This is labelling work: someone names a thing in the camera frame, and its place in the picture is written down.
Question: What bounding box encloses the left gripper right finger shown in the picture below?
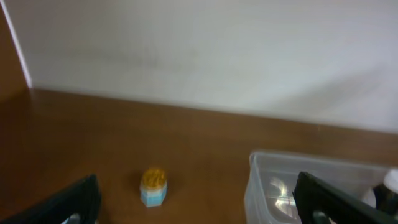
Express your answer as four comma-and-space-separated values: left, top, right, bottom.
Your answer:
293, 172, 397, 224

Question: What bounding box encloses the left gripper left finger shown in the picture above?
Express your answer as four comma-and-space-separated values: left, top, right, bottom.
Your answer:
1, 174, 101, 224

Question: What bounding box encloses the dark bottle white cap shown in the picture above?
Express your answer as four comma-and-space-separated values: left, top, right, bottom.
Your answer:
373, 184, 397, 217

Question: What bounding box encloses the clear plastic container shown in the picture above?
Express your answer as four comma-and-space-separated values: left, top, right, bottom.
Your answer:
244, 151, 390, 224

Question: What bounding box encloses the small jar gold lid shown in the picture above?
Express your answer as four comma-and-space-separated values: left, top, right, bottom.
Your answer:
140, 168, 167, 207

